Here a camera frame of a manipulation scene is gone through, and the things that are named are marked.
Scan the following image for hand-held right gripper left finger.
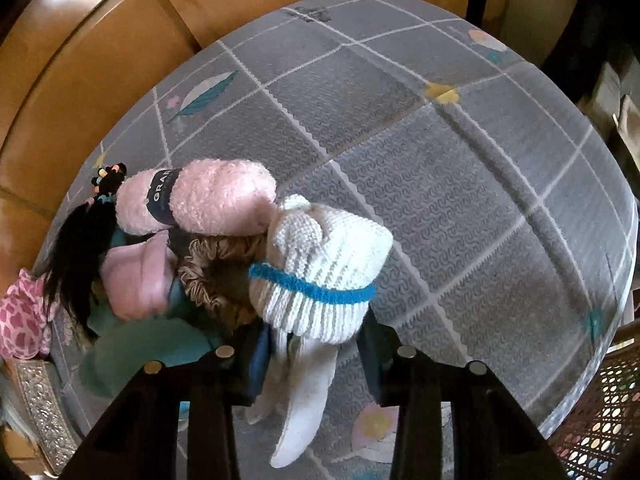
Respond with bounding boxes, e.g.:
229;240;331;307
59;330;275;480

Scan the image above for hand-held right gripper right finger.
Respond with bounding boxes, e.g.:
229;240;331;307
357;310;567;480

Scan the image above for brown ruffled cloth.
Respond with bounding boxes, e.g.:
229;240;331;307
177;234;271;336

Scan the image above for white striped sock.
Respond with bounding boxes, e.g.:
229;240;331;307
248;194;393;346

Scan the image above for teal fleece cloth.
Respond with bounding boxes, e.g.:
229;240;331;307
77;230;226;403

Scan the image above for pink soft cloth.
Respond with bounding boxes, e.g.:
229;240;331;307
98;232;178;322

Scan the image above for pink fluffy yarn skein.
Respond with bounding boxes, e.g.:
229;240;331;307
115;158;278;237

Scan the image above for black patterned sock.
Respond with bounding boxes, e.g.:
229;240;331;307
37;161;128;341

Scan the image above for bed with grey checked sheet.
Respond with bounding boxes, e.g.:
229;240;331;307
47;0;638;480

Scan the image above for silver embossed box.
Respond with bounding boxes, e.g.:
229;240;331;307
10;357;76;471

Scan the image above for woven rattan chair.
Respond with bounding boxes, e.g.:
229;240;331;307
547;320;640;480

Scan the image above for pink leopard plush toy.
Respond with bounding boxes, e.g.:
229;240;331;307
0;267;56;361

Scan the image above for stacked storage boxes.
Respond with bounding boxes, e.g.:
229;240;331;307
575;45;640;161

